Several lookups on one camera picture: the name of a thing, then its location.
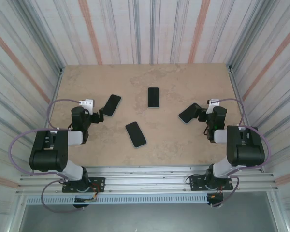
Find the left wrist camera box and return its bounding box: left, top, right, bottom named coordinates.
left=78, top=98, right=94, bottom=114

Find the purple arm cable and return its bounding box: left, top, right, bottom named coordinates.
left=209, top=97, right=271, bottom=208
left=9, top=98, right=85, bottom=213

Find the aluminium rail frame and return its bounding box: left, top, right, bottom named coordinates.
left=15, top=165, right=280, bottom=195

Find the slotted grey cable duct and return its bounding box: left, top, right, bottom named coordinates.
left=26, top=194, right=208, bottom=205

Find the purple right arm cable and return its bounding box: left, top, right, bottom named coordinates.
left=209, top=97, right=271, bottom=208

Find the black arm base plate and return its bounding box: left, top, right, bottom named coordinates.
left=62, top=177, right=106, bottom=193
left=188, top=174, right=233, bottom=191

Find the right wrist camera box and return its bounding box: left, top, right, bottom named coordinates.
left=206, top=98, right=220, bottom=114

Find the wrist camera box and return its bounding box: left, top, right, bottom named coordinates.
left=206, top=98, right=220, bottom=114
left=78, top=98, right=94, bottom=114

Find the red black wire bundle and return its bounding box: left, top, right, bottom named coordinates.
left=207, top=185, right=225, bottom=201
left=91, top=183, right=100, bottom=201

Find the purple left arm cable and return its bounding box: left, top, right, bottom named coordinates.
left=9, top=98, right=85, bottom=213

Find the aluminium side rail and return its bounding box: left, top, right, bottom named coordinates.
left=30, top=66, right=65, bottom=176
left=227, top=64, right=264, bottom=173

